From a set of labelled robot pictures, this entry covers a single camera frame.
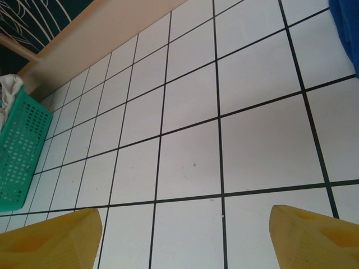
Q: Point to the green plastic basket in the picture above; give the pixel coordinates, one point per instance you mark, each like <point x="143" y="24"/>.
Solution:
<point x="22" y="157"/>

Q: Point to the blue folded t-shirt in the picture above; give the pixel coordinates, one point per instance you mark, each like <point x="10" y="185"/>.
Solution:
<point x="347" y="33"/>

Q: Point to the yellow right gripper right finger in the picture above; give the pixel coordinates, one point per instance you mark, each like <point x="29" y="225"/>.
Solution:
<point x="308" y="241"/>

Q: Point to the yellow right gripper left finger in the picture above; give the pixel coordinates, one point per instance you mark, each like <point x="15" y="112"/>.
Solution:
<point x="50" y="241"/>

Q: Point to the white t-shirt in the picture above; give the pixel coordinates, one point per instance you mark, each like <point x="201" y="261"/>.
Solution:
<point x="11" y="87"/>

